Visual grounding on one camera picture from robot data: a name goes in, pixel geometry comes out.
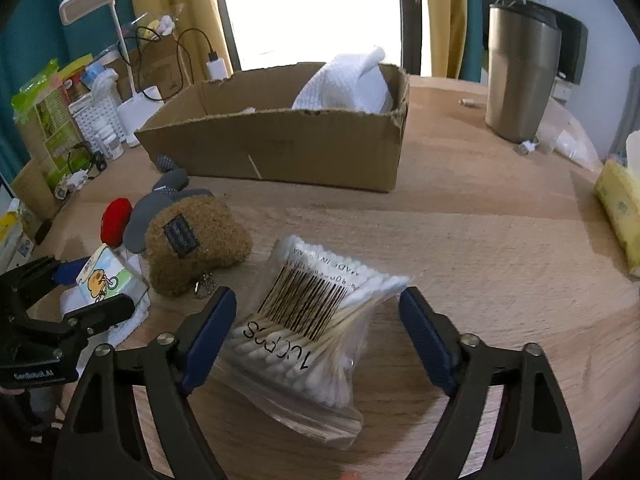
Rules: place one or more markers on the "teal curtain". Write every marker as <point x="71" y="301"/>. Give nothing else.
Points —
<point x="35" y="35"/>

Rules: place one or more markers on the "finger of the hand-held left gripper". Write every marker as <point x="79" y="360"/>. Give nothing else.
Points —
<point x="70" y="271"/>
<point x="107" y="310"/>

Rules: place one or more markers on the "steel tumbler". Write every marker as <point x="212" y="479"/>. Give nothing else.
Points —
<point x="517" y="80"/>

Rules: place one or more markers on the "green printed box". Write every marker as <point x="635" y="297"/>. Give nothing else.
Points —
<point x="47" y="120"/>

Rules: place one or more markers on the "white waffle towel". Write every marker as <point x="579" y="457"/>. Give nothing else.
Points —
<point x="345" y="82"/>

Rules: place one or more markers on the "clear bag of sweets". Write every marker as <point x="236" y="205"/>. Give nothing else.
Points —
<point x="157" y="25"/>

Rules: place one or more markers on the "small crumpled wrapper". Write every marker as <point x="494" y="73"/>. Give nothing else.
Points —
<point x="525" y="148"/>

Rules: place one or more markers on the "white charger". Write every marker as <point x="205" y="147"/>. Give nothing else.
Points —
<point x="218" y="70"/>

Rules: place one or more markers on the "brown plush toy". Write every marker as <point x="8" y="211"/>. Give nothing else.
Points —
<point x="210" y="245"/>

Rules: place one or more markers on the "black door frame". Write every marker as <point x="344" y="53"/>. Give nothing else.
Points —
<point x="407" y="15"/>

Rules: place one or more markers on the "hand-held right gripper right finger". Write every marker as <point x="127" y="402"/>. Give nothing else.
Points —
<point x="429" y="342"/>

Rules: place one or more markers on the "tissue packet with cartoon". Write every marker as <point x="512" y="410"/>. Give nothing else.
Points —
<point x="136" y="312"/>

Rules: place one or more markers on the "small plain cardboard box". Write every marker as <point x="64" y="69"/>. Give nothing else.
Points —
<point x="35" y="190"/>

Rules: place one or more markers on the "white plastic basket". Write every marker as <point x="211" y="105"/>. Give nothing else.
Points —
<point x="95" y="120"/>

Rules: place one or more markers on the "small metal cylinder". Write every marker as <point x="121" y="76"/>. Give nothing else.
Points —
<point x="468" y="102"/>

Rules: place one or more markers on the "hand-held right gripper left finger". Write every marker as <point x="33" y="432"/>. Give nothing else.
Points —
<point x="210" y="342"/>

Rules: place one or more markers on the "yellow curtain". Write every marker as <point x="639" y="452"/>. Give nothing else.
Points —
<point x="195" y="10"/>
<point x="442" y="15"/>

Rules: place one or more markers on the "cartoon print tissue pack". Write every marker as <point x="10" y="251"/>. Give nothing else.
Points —
<point x="102" y="275"/>

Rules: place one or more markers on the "yellow tissue pack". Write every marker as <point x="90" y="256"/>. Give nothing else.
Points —
<point x="620" y="210"/>

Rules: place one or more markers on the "black wall device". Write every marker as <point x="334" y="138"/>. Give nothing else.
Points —
<point x="572" y="50"/>

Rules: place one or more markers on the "clear cotton swab bag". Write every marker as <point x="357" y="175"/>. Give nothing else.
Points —
<point x="300" y="325"/>

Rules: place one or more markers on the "brown cardboard box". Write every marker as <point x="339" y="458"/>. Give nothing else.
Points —
<point x="280" y="145"/>

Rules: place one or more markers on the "clear plastic bag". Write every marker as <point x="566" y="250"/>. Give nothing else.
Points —
<point x="570" y="140"/>

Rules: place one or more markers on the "white desk lamp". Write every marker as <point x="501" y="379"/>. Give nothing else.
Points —
<point x="137" y="115"/>

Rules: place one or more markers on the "red plush toy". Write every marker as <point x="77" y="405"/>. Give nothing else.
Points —
<point x="116" y="220"/>

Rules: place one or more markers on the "white pill bottle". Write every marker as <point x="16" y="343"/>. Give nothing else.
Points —
<point x="114" y="145"/>

